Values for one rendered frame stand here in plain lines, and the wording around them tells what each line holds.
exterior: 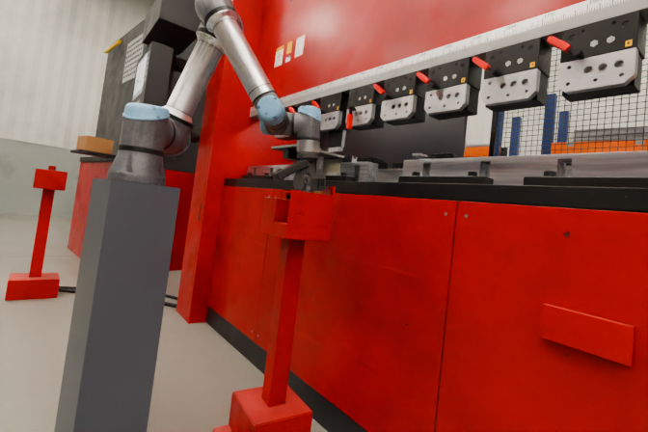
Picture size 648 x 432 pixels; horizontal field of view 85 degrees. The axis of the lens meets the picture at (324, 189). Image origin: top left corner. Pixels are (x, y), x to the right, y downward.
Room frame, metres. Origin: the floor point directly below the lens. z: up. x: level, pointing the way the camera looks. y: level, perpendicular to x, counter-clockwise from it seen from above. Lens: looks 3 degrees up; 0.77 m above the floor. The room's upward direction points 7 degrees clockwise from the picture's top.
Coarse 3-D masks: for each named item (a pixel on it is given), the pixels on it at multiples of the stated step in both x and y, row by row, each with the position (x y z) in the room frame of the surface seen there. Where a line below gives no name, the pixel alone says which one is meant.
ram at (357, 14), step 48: (288, 0) 2.00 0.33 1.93; (336, 0) 1.65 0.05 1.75; (384, 0) 1.39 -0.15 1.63; (432, 0) 1.21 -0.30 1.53; (480, 0) 1.07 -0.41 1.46; (528, 0) 0.95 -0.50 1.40; (576, 0) 0.86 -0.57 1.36; (336, 48) 1.61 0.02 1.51; (384, 48) 1.37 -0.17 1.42; (432, 48) 1.19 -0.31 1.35; (480, 48) 1.05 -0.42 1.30
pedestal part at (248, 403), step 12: (240, 396) 1.20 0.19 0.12; (252, 396) 1.21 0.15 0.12; (288, 396) 1.24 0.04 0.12; (240, 408) 1.16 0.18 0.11; (252, 408) 1.15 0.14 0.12; (264, 408) 1.15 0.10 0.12; (276, 408) 1.16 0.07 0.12; (288, 408) 1.17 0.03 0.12; (300, 408) 1.18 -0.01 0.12; (240, 420) 1.15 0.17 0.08; (252, 420) 1.08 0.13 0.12; (264, 420) 1.09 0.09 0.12; (276, 420) 1.10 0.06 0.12; (288, 420) 1.12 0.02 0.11; (300, 420) 1.14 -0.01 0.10
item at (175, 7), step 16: (160, 0) 2.04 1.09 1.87; (176, 0) 2.07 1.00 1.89; (192, 0) 2.12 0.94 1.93; (160, 16) 2.02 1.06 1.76; (176, 16) 2.08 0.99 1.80; (192, 16) 2.13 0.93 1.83; (144, 32) 2.39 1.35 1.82; (160, 32) 2.21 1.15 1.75; (176, 32) 2.18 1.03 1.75; (192, 32) 2.16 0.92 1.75; (176, 48) 2.44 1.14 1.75
